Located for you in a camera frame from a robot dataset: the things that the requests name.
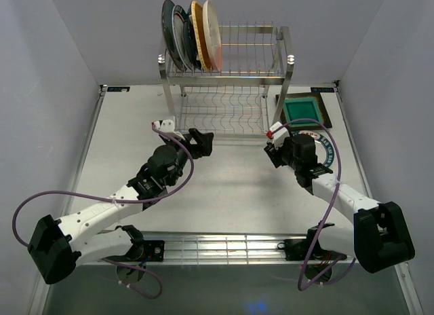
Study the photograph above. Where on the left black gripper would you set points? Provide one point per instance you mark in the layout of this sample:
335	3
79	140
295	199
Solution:
203	146

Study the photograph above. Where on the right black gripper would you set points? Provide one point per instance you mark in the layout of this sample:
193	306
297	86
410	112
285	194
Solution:
274	155

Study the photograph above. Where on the white plate navy lettered rim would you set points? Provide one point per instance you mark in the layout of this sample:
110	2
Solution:
324	148

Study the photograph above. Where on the dark blue leaf-shaped dish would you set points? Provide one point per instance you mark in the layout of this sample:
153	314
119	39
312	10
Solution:
190	43

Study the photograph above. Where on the pink cream floral round plate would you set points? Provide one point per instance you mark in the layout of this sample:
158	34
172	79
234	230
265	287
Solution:
212	35

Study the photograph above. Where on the white plate green red rim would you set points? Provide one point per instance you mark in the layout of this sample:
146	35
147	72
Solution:
178	22

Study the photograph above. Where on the square bamboo-pattern tray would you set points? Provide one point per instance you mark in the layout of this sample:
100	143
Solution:
197	20

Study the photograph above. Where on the large dark teal round plate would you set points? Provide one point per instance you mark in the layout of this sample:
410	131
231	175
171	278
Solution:
168	33

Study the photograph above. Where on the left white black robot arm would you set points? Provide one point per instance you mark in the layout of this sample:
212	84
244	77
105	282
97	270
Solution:
58	246

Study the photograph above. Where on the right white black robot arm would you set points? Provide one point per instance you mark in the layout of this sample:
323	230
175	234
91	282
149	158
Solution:
379	237

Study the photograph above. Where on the green square dish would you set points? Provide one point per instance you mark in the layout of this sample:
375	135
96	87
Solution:
302	108

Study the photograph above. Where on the stainless steel two-tier dish rack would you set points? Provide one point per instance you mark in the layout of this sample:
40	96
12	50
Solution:
243	99

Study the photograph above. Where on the dark square plate gold rim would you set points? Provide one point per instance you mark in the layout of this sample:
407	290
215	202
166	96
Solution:
322	106

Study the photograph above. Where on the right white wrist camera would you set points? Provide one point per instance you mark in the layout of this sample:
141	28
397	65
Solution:
278	133

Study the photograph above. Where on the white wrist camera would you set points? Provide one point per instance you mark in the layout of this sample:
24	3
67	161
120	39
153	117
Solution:
278	133
167	127

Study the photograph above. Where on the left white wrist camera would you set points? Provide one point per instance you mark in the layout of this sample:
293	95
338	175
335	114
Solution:
167	127

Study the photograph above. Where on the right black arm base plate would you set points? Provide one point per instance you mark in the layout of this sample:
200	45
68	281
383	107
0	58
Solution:
297	249

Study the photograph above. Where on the aluminium front rail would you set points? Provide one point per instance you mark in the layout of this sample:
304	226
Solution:
188	249

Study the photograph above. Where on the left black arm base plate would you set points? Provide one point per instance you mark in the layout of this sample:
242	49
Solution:
152	251

